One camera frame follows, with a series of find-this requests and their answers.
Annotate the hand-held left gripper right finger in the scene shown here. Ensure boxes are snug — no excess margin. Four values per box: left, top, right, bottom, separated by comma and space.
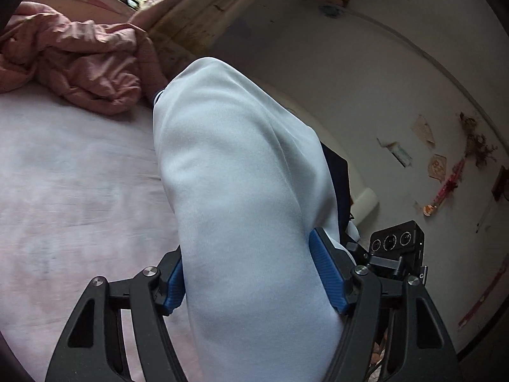
308, 228, 464, 382

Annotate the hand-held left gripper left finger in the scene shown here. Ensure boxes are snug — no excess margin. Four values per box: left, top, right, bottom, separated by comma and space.
45, 247, 187, 382

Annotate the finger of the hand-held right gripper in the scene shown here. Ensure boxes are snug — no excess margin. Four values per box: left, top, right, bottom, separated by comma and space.
344, 239, 370, 267

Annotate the white and navy varsity jacket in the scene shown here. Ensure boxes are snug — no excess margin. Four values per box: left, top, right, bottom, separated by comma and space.
151, 56, 362, 382

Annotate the wooden headboard with cream trim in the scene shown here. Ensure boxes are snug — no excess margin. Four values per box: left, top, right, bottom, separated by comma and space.
274, 88, 378, 223

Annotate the red hanging ornament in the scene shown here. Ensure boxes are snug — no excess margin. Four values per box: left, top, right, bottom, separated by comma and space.
422, 158, 467, 219

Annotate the pink quilt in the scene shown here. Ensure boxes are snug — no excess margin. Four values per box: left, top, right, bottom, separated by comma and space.
0, 2, 168, 116

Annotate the beige patterned curtain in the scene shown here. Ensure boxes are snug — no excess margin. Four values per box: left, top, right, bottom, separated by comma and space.
129, 0, 287, 72

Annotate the beige wall card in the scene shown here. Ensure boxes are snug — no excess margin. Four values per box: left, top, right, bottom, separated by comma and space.
427, 153, 449, 182

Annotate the green white wall picture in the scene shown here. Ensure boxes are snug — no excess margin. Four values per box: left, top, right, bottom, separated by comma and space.
378, 140, 414, 168

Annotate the beige wall paper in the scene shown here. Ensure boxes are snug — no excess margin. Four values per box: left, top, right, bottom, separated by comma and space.
411, 115, 436, 148

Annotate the dried flower wall decoration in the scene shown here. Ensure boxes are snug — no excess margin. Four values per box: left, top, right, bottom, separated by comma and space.
459, 111, 499, 168

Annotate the doll wall decoration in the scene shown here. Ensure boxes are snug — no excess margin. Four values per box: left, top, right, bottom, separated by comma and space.
318, 0, 351, 18

